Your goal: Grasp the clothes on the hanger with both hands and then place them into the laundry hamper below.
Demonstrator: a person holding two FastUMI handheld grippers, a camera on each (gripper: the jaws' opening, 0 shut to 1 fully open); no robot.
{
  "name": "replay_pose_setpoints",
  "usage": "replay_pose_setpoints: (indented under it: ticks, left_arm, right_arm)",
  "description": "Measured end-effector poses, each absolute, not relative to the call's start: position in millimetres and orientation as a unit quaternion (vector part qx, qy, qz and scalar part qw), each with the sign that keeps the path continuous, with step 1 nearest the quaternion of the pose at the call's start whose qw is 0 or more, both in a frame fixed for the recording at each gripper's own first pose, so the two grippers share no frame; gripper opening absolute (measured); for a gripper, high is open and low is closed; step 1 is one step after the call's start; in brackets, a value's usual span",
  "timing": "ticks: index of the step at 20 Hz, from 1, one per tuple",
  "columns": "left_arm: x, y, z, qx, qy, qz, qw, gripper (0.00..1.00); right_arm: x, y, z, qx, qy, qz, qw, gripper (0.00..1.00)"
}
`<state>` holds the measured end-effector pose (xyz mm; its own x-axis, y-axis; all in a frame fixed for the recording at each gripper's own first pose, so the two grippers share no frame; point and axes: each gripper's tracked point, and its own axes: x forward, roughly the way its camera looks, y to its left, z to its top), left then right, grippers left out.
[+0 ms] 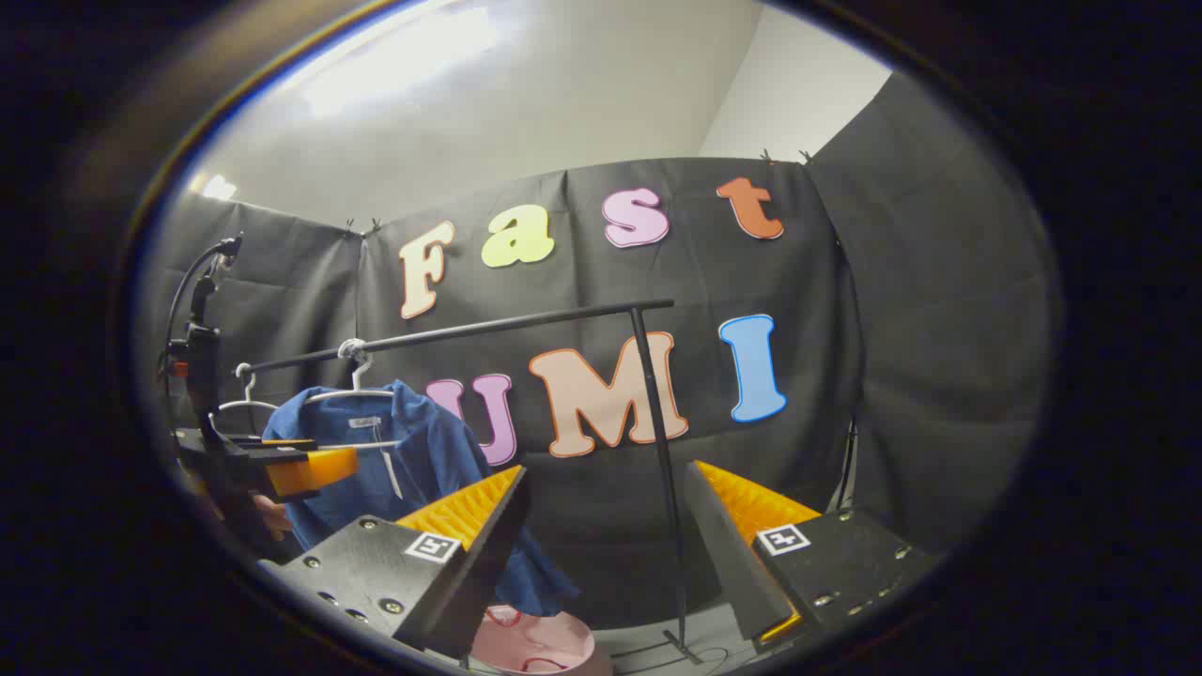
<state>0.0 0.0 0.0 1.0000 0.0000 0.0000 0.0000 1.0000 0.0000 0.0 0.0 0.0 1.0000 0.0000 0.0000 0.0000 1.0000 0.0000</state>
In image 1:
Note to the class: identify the black metal clothes rack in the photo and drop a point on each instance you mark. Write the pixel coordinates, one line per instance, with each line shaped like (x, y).
(563, 318)

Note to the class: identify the white clothes hanger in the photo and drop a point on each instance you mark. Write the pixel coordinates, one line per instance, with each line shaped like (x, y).
(358, 371)
(246, 387)

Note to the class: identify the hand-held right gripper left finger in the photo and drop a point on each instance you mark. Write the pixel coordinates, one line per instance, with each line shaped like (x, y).
(488, 554)

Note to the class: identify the black backdrop cloth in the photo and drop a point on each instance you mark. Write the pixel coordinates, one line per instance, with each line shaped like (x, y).
(939, 329)

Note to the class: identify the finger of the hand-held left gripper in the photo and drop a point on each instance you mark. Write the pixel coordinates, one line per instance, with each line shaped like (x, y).
(310, 469)

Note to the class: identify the black tripod stand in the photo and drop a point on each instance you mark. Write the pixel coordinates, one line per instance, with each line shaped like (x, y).
(850, 460)

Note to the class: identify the pink laundry hamper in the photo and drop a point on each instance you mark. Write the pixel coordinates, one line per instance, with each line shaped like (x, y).
(549, 648)

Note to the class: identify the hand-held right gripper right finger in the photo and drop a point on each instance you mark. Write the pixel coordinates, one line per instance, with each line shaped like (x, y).
(728, 554)

